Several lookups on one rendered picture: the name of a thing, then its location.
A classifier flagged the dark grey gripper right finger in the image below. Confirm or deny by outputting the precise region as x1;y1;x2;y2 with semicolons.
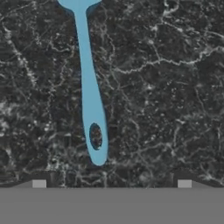
172;171;218;189

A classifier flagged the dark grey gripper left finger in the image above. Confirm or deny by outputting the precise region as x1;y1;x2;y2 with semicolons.
8;171;53;189

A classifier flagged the light blue spatula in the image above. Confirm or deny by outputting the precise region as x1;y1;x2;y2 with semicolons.
57;0;109;167

